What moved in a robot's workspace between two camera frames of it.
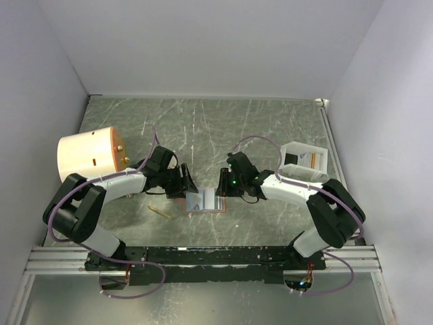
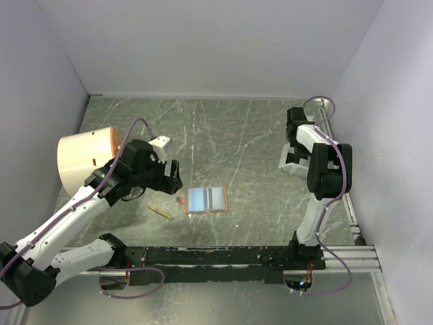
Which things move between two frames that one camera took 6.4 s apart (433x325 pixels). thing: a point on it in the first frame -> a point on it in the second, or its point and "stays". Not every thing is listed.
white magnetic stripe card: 209,198 stays
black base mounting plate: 204,265 stays
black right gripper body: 231,186 -> 300,149
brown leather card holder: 205,201 stays
